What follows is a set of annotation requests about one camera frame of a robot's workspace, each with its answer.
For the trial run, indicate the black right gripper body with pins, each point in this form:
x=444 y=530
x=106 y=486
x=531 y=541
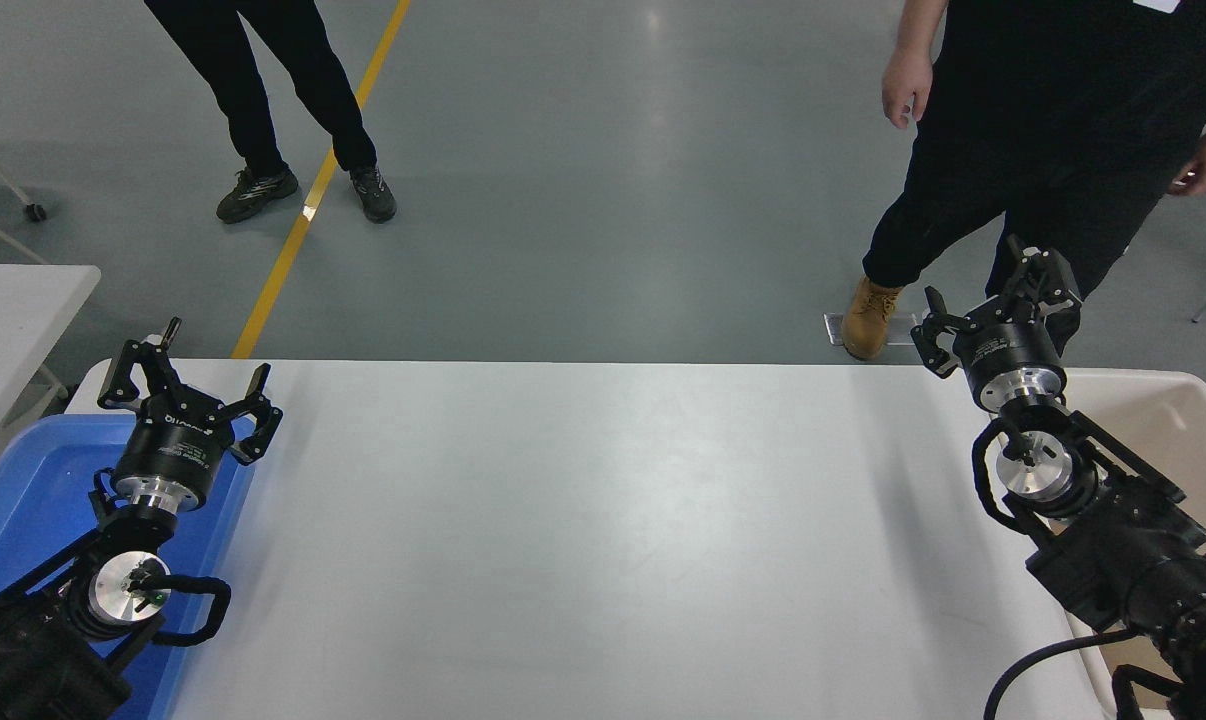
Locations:
x=1008 y=350

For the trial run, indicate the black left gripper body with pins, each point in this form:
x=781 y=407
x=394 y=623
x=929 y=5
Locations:
x=178 y=445

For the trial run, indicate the person's right forearm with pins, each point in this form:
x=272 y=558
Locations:
x=921 y=25

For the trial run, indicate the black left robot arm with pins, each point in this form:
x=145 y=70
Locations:
x=23 y=650

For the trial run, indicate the person's right hand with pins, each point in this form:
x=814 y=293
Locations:
x=905 y=85

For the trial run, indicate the metal floor plate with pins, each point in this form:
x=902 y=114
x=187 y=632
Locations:
x=833 y=330
x=906 y=328

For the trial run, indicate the white side table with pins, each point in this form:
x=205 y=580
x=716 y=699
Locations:
x=13 y=320

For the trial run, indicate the blue plastic tray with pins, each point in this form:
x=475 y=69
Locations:
x=33 y=500

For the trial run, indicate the yellow floor tape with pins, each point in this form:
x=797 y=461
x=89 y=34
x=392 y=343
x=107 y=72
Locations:
x=283 y=260

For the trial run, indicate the person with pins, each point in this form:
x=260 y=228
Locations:
x=263 y=80
x=1043 y=120

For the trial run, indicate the chair base with castor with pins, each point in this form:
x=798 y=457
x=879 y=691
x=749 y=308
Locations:
x=33 y=211

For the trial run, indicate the large pale bin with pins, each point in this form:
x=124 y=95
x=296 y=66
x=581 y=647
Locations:
x=1193 y=430

